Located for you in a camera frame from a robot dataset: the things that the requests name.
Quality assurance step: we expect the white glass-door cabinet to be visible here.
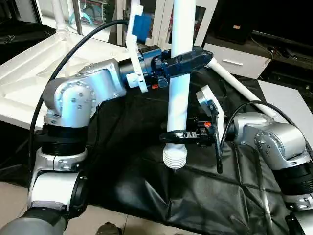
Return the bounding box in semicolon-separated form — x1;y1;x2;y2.
116;0;219;50

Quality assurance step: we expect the white drawer unit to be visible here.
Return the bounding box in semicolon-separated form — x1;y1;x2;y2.
202;43;270;79

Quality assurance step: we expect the black work mat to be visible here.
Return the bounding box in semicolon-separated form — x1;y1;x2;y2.
0;22;313;235

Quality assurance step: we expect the teal storage box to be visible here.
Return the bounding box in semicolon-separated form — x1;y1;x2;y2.
77;0;112;26

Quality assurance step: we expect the white plastic table top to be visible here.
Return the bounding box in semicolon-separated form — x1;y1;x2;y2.
0;31;134;131

